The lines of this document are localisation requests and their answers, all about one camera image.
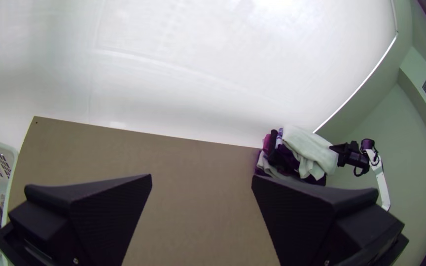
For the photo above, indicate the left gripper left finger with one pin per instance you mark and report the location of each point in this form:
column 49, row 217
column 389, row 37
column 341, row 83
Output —
column 87, row 218

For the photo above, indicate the pile of folded clothes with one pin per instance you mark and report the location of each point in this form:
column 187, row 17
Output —
column 283, row 159

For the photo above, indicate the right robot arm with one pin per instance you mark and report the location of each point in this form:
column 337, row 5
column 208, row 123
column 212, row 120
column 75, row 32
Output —
column 383, row 184

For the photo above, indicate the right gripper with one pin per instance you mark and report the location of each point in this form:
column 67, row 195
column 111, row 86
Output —
column 353, row 157

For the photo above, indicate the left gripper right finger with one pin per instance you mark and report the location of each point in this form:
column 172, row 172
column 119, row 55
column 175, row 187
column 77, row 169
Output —
column 309, row 221

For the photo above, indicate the white t-shirt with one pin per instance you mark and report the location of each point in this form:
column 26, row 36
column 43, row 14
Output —
column 309, row 151

